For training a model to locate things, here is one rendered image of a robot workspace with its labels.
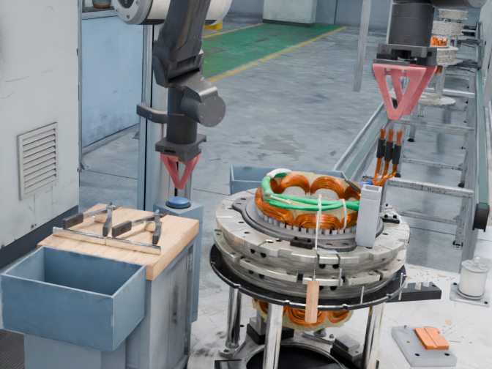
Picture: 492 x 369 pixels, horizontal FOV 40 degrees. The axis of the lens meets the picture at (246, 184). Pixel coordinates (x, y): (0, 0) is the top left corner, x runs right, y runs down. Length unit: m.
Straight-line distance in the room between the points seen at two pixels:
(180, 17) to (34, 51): 2.35
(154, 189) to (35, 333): 0.59
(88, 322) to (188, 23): 0.49
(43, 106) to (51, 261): 2.49
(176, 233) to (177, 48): 0.31
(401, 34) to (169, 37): 0.40
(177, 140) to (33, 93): 2.23
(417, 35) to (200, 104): 0.40
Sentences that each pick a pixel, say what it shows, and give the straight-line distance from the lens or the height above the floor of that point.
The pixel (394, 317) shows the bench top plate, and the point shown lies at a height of 0.78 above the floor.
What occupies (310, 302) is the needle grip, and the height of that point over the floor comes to 1.03.
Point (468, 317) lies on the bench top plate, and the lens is 1.61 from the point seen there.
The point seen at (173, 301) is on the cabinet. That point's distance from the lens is 1.16.
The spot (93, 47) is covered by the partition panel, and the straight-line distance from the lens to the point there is 4.95.
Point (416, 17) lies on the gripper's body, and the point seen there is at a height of 1.44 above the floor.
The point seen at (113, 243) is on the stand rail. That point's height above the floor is 1.07.
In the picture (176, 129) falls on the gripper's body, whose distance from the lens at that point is 1.25.
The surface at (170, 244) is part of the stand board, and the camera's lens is 1.08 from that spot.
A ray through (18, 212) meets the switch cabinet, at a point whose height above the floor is 0.25.
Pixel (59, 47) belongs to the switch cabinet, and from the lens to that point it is 3.61.
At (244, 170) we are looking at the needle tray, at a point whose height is 1.05.
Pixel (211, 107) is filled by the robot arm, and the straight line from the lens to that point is 1.18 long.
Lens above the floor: 1.50
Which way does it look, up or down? 18 degrees down
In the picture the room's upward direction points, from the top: 4 degrees clockwise
